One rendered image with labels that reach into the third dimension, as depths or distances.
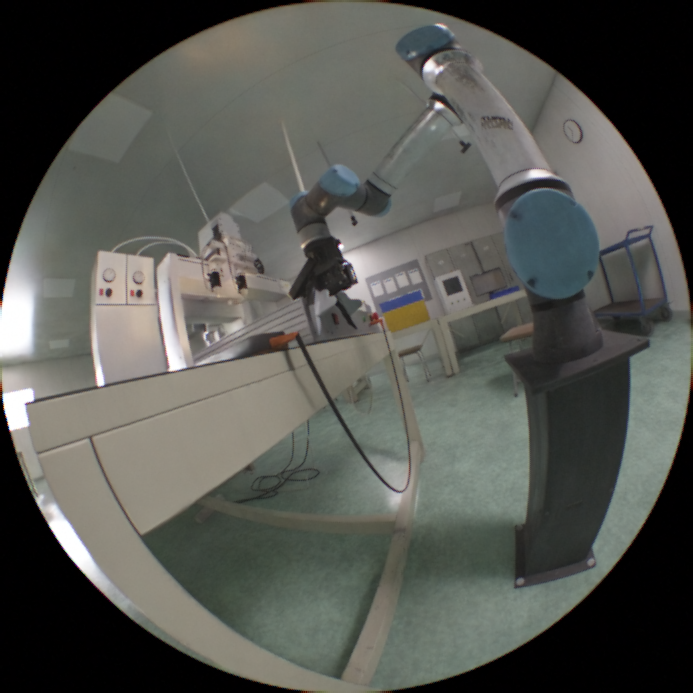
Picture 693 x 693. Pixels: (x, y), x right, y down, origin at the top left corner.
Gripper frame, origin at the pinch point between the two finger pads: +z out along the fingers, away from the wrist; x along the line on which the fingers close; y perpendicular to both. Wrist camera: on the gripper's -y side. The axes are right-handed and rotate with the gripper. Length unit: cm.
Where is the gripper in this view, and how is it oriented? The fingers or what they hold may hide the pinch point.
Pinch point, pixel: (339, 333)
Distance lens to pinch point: 50.4
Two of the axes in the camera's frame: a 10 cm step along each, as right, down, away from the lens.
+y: 8.2, -2.8, -5.0
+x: 4.8, -1.4, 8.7
